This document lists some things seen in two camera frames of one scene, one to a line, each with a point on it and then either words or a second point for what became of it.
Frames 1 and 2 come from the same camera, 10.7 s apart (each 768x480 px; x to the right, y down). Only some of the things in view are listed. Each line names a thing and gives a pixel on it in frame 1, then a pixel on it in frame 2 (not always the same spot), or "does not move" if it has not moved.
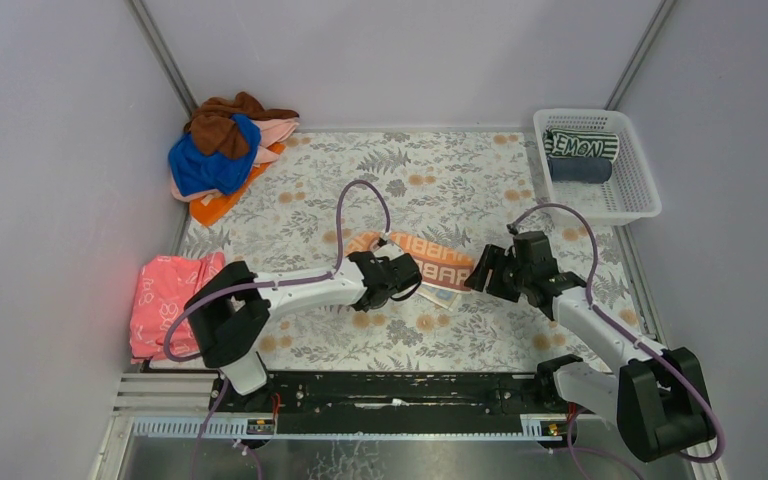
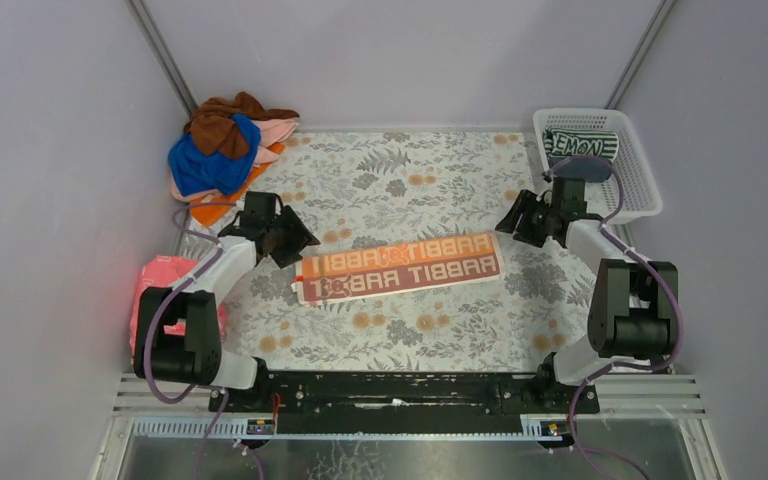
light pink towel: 272,131 does not move
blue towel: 193,172 does not move
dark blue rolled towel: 580,169 does not move
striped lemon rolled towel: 570,143 does not move
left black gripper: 399,273 -> 278,235
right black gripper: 496,270 -> 533,216
